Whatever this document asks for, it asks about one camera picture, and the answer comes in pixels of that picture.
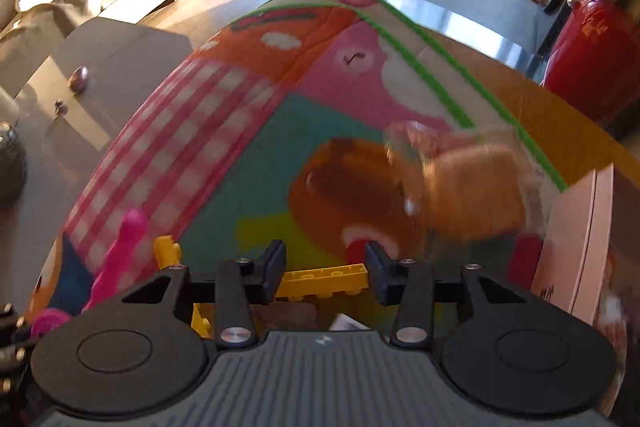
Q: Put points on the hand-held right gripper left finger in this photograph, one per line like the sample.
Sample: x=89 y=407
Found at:
x=274 y=274

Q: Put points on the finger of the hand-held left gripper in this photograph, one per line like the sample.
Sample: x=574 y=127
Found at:
x=11 y=347

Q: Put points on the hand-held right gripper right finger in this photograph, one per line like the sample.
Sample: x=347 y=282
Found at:
x=380 y=274

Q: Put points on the yellow toy brick frame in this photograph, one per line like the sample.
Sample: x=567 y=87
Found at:
x=325 y=279

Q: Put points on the clear bag of bread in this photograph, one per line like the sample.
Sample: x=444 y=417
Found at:
x=450 y=179

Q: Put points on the pink plastic toy basket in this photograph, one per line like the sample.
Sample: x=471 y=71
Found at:
x=112 y=274

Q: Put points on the pink cardboard box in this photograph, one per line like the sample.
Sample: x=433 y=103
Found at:
x=575 y=252

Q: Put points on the small white card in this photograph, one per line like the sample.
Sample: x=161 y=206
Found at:
x=347 y=323

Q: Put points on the colourful printed play mat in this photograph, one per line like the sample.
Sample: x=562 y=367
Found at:
x=240 y=117

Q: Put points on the dark round container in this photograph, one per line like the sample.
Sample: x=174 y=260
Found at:
x=11 y=164

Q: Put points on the small dark metal object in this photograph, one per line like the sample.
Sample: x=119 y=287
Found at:
x=60 y=108

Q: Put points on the small purple round object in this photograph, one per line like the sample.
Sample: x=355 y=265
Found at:
x=79 y=78

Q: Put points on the red round stool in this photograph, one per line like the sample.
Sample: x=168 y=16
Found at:
x=595 y=52

